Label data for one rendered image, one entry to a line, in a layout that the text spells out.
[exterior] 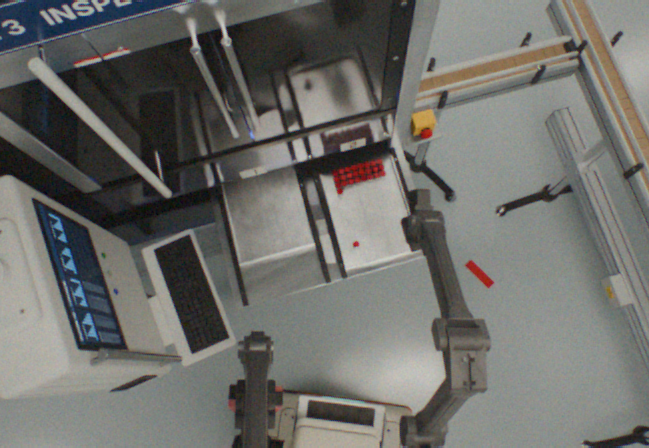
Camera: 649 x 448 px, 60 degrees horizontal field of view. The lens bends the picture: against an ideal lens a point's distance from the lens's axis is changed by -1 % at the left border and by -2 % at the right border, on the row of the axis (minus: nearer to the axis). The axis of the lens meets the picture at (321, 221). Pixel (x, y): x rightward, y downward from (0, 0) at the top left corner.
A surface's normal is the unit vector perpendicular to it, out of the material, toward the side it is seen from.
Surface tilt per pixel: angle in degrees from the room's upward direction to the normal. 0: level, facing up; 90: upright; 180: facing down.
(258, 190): 0
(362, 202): 0
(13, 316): 0
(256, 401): 41
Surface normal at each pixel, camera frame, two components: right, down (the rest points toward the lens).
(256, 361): 0.09, -0.82
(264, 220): -0.04, -0.25
